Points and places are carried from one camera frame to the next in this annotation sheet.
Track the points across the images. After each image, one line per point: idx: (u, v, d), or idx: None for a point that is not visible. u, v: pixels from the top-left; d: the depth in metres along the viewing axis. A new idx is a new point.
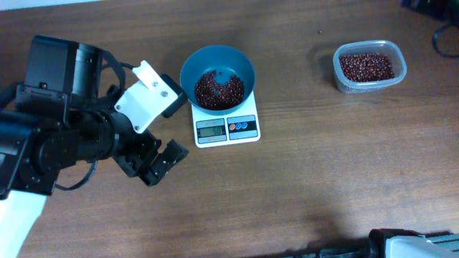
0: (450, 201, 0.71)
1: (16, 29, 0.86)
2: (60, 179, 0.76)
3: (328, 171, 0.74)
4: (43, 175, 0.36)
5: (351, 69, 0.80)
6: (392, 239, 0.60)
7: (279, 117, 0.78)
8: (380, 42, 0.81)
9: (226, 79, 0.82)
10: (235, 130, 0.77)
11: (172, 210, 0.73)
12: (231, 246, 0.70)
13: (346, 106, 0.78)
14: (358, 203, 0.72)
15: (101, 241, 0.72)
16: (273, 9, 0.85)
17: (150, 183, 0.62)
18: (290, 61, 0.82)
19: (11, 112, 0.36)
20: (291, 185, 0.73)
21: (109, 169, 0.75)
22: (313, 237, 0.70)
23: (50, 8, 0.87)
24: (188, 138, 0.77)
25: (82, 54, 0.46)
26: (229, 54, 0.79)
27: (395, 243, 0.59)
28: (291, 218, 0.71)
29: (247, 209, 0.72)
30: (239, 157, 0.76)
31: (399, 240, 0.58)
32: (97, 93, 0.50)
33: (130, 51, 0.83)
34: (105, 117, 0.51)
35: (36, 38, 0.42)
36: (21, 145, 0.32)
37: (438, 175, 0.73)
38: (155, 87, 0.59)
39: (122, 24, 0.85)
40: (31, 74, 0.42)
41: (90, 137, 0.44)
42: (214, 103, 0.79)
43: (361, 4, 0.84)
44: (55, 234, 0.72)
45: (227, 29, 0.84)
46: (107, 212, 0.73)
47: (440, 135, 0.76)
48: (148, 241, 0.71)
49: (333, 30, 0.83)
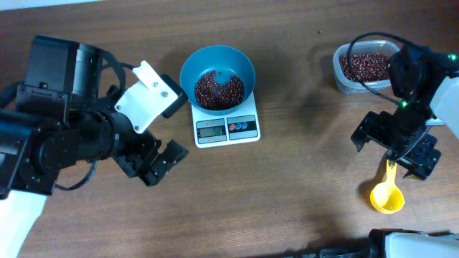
0: (450, 201, 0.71)
1: (17, 29, 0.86)
2: (60, 179, 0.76)
3: (328, 171, 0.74)
4: (43, 175, 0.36)
5: (351, 69, 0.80)
6: (391, 235, 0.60)
7: (279, 117, 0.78)
8: (380, 42, 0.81)
9: (226, 79, 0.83)
10: (235, 130, 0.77)
11: (172, 210, 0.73)
12: (231, 246, 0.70)
13: (346, 106, 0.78)
14: (358, 202, 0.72)
15: (101, 241, 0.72)
16: (273, 9, 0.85)
17: (150, 183, 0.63)
18: (290, 62, 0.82)
19: (11, 112, 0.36)
20: (290, 185, 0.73)
21: (110, 168, 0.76)
22: (313, 237, 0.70)
23: (51, 8, 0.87)
24: (188, 138, 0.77)
25: (82, 54, 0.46)
26: (229, 54, 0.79)
27: (394, 239, 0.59)
28: (291, 218, 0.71)
29: (247, 209, 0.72)
30: (239, 157, 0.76)
31: (397, 236, 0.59)
32: (97, 93, 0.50)
33: (130, 52, 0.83)
34: (105, 117, 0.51)
35: (37, 38, 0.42)
36: (21, 145, 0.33)
37: (438, 175, 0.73)
38: (155, 87, 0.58)
39: (122, 24, 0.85)
40: (31, 74, 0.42)
41: (90, 137, 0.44)
42: (214, 104, 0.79)
43: (361, 4, 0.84)
44: (56, 234, 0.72)
45: (226, 29, 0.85)
46: (107, 212, 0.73)
47: (440, 135, 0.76)
48: (148, 240, 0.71)
49: (333, 30, 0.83)
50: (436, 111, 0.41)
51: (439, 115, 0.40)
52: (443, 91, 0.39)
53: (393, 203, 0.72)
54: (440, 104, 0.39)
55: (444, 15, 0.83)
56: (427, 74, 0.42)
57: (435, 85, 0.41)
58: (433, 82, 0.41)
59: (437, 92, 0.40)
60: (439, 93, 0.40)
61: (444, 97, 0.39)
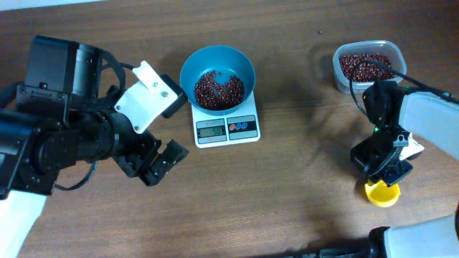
0: (450, 201, 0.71)
1: (17, 29, 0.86)
2: (60, 179, 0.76)
3: (328, 171, 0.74)
4: (43, 175, 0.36)
5: (351, 69, 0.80)
6: (389, 229, 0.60)
7: (279, 117, 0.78)
8: (380, 42, 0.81)
9: (226, 79, 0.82)
10: (235, 130, 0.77)
11: (172, 210, 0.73)
12: (231, 245, 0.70)
13: (346, 106, 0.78)
14: (358, 203, 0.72)
15: (101, 241, 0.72)
16: (273, 9, 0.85)
17: (150, 183, 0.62)
18: (290, 62, 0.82)
19: (12, 112, 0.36)
20: (290, 185, 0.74)
21: (110, 168, 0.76)
22: (314, 237, 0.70)
23: (50, 8, 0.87)
24: (188, 138, 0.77)
25: (82, 54, 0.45)
26: (229, 54, 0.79)
27: (391, 232, 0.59)
28: (291, 218, 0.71)
29: (247, 208, 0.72)
30: (239, 157, 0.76)
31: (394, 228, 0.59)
32: (97, 94, 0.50)
33: (131, 52, 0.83)
34: (105, 117, 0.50)
35: (37, 38, 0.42)
36: (21, 145, 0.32)
37: (438, 175, 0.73)
38: (155, 87, 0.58)
39: (122, 24, 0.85)
40: (31, 74, 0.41)
41: (90, 137, 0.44)
42: (214, 104, 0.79)
43: (361, 4, 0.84)
44: (55, 235, 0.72)
45: (226, 29, 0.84)
46: (107, 212, 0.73)
47: None
48: (148, 240, 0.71)
49: (333, 30, 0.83)
50: (404, 125, 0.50)
51: (408, 127, 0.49)
52: (404, 105, 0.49)
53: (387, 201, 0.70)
54: (405, 118, 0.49)
55: (445, 16, 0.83)
56: (391, 102, 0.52)
57: (399, 105, 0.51)
58: (396, 107, 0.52)
59: (401, 110, 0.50)
60: (402, 110, 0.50)
61: (405, 111, 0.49)
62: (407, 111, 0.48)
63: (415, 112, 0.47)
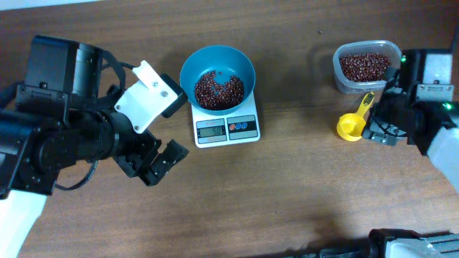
0: (449, 201, 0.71)
1: (16, 29, 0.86)
2: (60, 179, 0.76)
3: (328, 171, 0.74)
4: (43, 175, 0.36)
5: (351, 69, 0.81)
6: (391, 242, 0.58)
7: (279, 117, 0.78)
8: (380, 42, 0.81)
9: (226, 79, 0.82)
10: (235, 130, 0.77)
11: (172, 210, 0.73)
12: (231, 245, 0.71)
13: (346, 106, 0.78)
14: (358, 203, 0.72)
15: (102, 241, 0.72)
16: (273, 8, 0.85)
17: (150, 183, 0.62)
18: (289, 61, 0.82)
19: (12, 112, 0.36)
20: (290, 185, 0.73)
21: (109, 168, 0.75)
22: (313, 237, 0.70)
23: (49, 8, 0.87)
24: (188, 137, 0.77)
25: (82, 53, 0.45)
26: (229, 54, 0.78)
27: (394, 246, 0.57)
28: (291, 218, 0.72)
29: (247, 209, 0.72)
30: (239, 157, 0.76)
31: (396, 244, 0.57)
32: (97, 94, 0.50)
33: (131, 52, 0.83)
34: (105, 117, 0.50)
35: (38, 38, 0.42)
36: (21, 145, 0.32)
37: (438, 175, 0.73)
38: (155, 87, 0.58)
39: (122, 24, 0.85)
40: (31, 73, 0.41)
41: (90, 137, 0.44)
42: (215, 103, 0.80)
43: (361, 3, 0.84)
44: (56, 234, 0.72)
45: (226, 29, 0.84)
46: (107, 211, 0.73)
47: None
48: (149, 240, 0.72)
49: (333, 30, 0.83)
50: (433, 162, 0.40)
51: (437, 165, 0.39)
52: (437, 140, 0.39)
53: (358, 132, 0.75)
54: (436, 155, 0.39)
55: (445, 16, 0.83)
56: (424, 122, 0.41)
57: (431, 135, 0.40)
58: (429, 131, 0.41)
59: (432, 142, 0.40)
60: (435, 143, 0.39)
61: (438, 147, 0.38)
62: (440, 147, 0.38)
63: (448, 152, 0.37)
